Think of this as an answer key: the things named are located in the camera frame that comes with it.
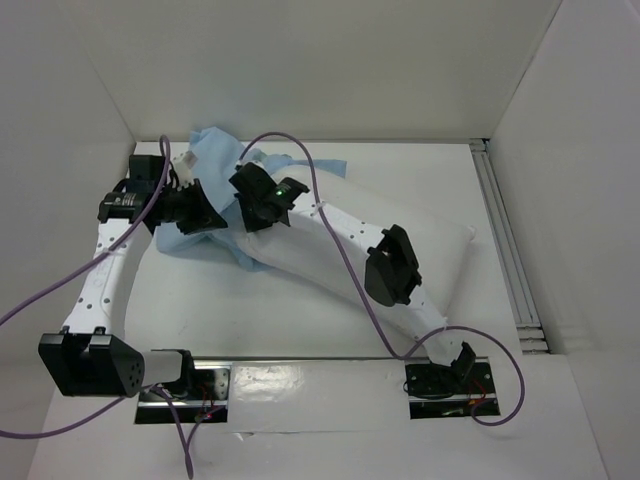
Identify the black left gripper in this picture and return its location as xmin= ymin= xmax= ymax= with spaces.
xmin=156 ymin=179 xmax=227 ymax=236

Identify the light blue pillowcase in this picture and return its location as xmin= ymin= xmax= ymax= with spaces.
xmin=152 ymin=124 xmax=348 ymax=272

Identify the white pillow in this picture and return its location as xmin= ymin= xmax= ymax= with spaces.
xmin=230 ymin=162 xmax=473 ymax=339

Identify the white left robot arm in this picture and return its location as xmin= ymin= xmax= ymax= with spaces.
xmin=38 ymin=151 xmax=227 ymax=399

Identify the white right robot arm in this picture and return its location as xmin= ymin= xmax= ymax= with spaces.
xmin=230 ymin=163 xmax=476 ymax=392

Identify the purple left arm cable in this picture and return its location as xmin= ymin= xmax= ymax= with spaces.
xmin=0 ymin=134 xmax=221 ymax=465

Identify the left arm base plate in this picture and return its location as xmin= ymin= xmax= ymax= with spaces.
xmin=134 ymin=360 xmax=232 ymax=426

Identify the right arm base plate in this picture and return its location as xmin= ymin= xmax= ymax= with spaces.
xmin=402 ymin=358 xmax=501 ymax=420

